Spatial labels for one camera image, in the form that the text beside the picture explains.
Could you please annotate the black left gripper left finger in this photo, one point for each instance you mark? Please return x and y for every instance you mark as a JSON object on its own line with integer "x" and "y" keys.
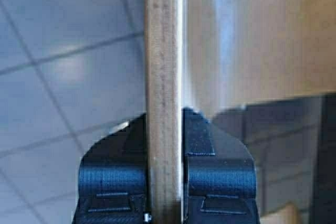
{"x": 112, "y": 177}

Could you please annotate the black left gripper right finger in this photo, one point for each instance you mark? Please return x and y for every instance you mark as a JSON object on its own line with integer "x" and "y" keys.
{"x": 220, "y": 180}

